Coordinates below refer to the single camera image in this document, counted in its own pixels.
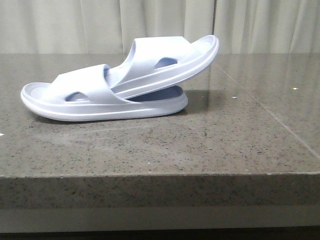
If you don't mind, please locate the light blue slipper image-right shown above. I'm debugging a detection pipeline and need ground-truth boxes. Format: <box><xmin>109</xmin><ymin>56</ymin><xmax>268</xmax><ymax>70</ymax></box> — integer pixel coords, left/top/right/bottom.
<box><xmin>104</xmin><ymin>35</ymin><xmax>220</xmax><ymax>99</ymax></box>

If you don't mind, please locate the light blue slipper image-left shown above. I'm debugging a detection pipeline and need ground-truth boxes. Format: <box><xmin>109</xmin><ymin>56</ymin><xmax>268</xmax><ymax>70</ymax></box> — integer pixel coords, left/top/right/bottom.
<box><xmin>20</xmin><ymin>64</ymin><xmax>188</xmax><ymax>122</ymax></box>

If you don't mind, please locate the grey-green curtain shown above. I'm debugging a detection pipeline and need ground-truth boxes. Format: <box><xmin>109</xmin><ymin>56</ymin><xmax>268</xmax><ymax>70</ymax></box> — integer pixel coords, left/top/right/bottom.
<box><xmin>0</xmin><ymin>0</ymin><xmax>320</xmax><ymax>54</ymax></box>

